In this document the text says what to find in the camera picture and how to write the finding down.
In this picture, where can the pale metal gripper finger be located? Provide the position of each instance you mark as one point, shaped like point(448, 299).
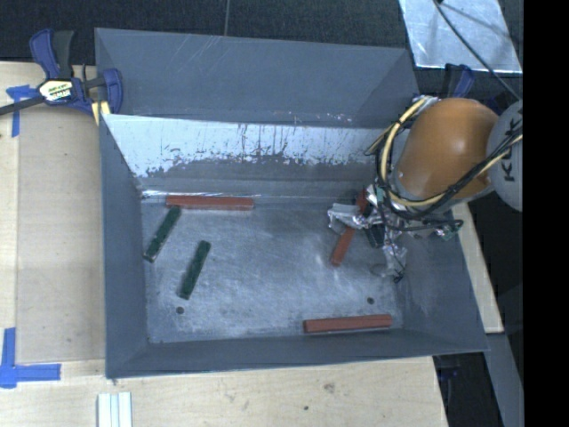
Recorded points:
point(341, 223)
point(343, 208)

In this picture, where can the red-brown flat block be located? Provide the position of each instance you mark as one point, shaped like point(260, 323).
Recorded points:
point(342, 247)
point(347, 323)
point(209, 202)

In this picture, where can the grey metal bin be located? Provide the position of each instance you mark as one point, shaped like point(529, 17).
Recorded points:
point(266, 260)

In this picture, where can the dark green flat block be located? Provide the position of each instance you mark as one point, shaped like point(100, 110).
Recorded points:
point(194, 270)
point(162, 234)

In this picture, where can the pale wood board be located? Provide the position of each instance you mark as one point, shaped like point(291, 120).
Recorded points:
point(58, 238)

